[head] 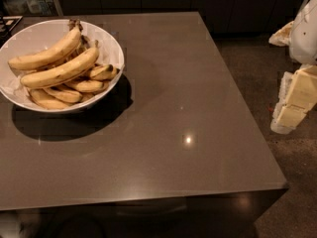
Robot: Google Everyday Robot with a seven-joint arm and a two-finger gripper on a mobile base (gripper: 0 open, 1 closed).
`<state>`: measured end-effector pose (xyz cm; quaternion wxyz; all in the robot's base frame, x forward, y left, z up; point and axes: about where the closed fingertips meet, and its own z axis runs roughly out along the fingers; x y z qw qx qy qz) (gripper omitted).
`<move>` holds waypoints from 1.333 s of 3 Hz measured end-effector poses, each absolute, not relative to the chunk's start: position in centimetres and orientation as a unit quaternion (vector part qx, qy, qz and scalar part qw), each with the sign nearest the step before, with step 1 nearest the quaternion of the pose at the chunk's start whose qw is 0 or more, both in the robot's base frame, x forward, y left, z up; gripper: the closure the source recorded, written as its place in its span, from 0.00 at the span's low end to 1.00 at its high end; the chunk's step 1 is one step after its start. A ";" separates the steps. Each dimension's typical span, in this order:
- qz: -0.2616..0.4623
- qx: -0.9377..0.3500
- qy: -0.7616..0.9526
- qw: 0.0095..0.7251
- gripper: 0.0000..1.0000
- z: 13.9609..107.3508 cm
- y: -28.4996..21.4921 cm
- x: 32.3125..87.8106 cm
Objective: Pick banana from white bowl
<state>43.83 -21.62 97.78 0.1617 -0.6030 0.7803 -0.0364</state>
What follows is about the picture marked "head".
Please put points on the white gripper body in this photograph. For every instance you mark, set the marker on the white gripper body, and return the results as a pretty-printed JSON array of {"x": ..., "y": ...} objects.
[{"x": 305, "y": 34}]

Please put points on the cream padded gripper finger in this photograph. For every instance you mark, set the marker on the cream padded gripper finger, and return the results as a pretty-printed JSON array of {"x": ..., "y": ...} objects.
[
  {"x": 297, "y": 96},
  {"x": 281, "y": 38}
]

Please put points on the long yellow banana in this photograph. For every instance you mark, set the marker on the long yellow banana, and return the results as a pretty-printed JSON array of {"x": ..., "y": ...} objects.
[{"x": 63, "y": 73}]

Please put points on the short banana at right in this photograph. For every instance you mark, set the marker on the short banana at right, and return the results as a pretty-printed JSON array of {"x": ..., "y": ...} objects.
[{"x": 102, "y": 72}]

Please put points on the lower middle banana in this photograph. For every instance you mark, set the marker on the lower middle banana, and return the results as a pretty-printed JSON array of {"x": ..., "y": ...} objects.
[{"x": 87, "y": 85}]

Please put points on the lower left banana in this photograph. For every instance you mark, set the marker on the lower left banana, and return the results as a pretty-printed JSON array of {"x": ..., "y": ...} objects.
[{"x": 64, "y": 94}]

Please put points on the white bowl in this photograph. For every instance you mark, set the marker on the white bowl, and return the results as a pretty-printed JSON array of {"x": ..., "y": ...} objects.
[{"x": 42, "y": 36}]

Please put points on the bottom banana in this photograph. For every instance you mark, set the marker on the bottom banana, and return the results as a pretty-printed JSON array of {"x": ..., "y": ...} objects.
[{"x": 41, "y": 98}]

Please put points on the top yellow banana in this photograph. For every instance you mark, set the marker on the top yellow banana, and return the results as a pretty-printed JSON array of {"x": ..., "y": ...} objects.
[{"x": 57, "y": 52}]

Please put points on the white paper liner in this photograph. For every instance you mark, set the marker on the white paper liner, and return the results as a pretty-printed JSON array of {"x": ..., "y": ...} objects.
[{"x": 10, "y": 85}]

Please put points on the black stovetop corner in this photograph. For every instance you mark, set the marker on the black stovetop corner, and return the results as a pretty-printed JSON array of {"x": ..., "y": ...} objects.
[{"x": 7, "y": 24}]

